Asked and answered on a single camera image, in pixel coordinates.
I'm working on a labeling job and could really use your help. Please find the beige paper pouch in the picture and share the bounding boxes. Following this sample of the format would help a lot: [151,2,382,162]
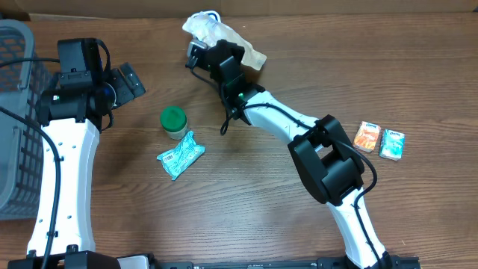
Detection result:
[182,15,267,71]

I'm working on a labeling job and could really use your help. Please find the green capped bottle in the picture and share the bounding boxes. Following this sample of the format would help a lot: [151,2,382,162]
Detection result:
[160,106,190,140]

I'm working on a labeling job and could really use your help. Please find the teal snack packet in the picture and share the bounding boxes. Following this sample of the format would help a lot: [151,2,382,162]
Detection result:
[157,131,205,181]

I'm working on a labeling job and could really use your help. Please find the orange snack packet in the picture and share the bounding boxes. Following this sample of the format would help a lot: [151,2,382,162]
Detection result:
[353,121,381,152]

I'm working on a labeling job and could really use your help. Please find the teal Kleenex tissue pack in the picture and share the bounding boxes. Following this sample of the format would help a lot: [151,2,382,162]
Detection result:
[379,129,405,161]

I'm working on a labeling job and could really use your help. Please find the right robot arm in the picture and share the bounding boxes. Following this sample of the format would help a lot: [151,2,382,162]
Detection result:
[186,40,391,268]

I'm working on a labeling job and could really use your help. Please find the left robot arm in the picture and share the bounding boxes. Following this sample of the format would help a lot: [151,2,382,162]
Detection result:
[7,38,155,269]

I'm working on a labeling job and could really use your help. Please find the white barcode scanner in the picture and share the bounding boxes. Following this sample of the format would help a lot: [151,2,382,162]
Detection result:
[189,10,222,47]

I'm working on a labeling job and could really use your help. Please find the grey plastic mesh basket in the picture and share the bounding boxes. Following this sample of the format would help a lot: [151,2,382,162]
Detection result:
[1,19,52,220]

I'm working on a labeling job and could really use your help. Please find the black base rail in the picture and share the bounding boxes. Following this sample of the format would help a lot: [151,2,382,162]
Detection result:
[115,253,421,269]

